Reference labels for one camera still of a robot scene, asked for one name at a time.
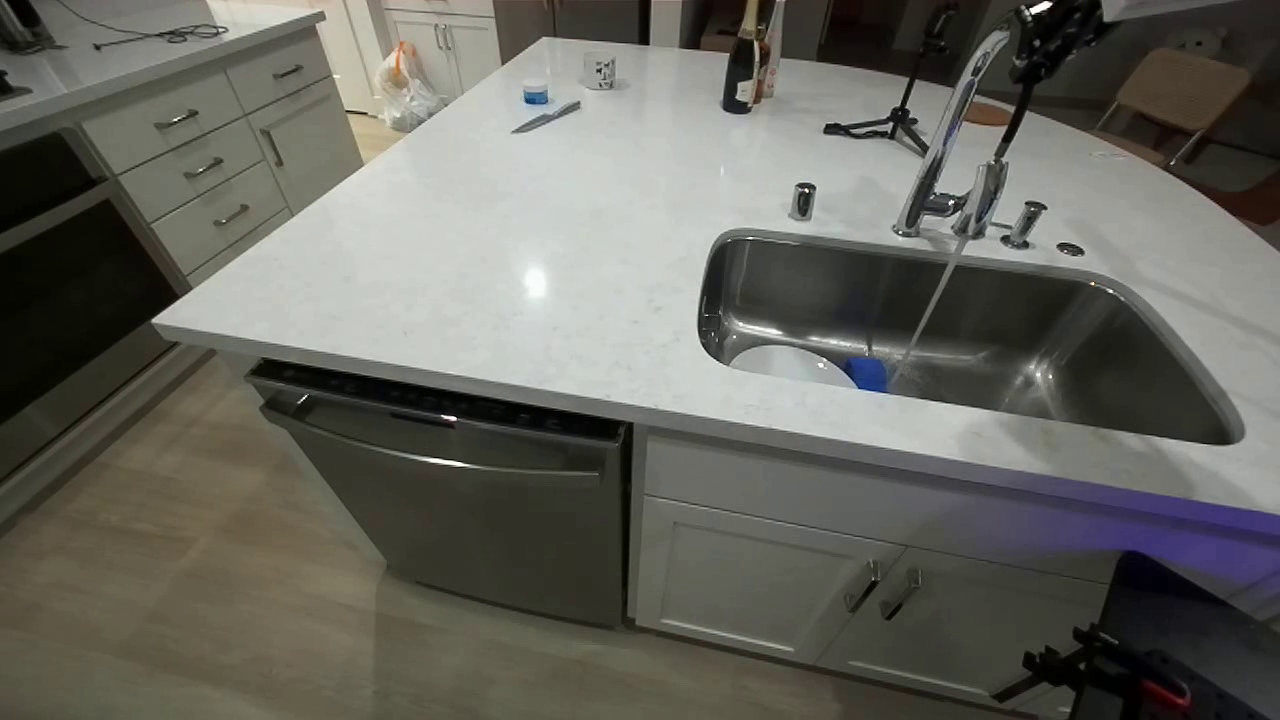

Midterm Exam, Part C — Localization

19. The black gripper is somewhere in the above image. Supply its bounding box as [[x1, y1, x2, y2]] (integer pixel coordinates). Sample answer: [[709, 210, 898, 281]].
[[1013, 0, 1111, 81]]

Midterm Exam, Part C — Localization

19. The chrome arched faucet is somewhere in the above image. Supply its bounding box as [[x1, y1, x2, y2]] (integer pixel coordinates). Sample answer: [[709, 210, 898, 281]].
[[892, 26, 1015, 248]]

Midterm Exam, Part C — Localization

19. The wooden folding chair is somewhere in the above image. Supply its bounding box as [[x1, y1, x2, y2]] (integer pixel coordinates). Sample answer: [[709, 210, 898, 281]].
[[1093, 44, 1257, 172]]

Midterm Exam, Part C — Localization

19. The black tripod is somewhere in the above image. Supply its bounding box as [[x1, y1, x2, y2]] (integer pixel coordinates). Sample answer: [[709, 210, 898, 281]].
[[821, 3, 937, 161]]

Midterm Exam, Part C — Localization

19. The chrome soap pump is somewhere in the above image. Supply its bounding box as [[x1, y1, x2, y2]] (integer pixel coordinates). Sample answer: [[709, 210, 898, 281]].
[[1000, 196, 1051, 253]]

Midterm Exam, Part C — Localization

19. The thin water stream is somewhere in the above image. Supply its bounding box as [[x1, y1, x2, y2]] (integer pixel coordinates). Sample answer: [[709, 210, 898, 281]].
[[884, 232, 971, 392]]

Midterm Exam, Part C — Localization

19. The stainless steel sink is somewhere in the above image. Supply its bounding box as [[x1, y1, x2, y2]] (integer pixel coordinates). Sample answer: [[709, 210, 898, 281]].
[[693, 225, 1246, 448]]

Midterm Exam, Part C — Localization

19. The dark glass bottle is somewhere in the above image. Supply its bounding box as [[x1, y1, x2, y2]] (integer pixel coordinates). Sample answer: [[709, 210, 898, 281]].
[[719, 0, 758, 115]]

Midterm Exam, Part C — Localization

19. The blue sponge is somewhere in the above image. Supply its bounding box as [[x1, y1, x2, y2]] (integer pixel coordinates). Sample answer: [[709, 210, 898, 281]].
[[841, 350, 895, 397]]

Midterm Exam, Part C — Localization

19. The white round plate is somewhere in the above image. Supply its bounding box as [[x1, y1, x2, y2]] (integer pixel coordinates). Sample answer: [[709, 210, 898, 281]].
[[727, 340, 858, 392]]

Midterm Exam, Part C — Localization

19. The white false drawer panel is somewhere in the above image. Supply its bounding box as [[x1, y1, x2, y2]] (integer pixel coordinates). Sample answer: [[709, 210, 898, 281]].
[[641, 428, 1137, 576]]

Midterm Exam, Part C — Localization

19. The knife with blue blade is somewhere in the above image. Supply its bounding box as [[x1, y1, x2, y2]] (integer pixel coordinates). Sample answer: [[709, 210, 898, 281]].
[[508, 96, 589, 138]]

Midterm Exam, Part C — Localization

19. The white sink cabinet door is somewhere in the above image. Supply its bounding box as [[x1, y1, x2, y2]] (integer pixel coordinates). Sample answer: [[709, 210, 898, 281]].
[[831, 544, 1121, 713], [630, 494, 873, 667]]

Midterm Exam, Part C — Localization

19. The black clamp with red grip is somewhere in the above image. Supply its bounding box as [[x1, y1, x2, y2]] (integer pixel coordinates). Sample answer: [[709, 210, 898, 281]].
[[990, 619, 1200, 720]]

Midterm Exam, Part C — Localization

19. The white plastic bag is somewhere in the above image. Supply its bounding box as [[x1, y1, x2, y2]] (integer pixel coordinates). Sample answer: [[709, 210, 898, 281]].
[[372, 35, 445, 131]]

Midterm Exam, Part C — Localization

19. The stainless steel dishwasher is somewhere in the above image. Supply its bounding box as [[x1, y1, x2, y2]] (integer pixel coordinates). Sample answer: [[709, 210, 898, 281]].
[[244, 357, 630, 630]]

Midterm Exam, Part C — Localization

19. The white cabinet drawer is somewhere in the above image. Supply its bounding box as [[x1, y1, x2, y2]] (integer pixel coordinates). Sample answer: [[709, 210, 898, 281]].
[[80, 68, 247, 177], [117, 115, 269, 225], [225, 32, 336, 115], [149, 155, 293, 281]]

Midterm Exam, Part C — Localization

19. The black built-in oven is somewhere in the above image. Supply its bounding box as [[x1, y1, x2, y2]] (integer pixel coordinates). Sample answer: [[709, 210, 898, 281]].
[[0, 131, 183, 484]]

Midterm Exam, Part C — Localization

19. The metal cabinet door handle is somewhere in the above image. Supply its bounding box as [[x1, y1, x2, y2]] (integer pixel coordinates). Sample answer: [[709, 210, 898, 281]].
[[876, 571, 922, 628], [844, 562, 888, 617]]

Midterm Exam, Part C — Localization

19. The thin dark cable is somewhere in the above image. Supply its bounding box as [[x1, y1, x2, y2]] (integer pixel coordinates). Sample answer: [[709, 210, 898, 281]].
[[50, 13, 231, 56]]

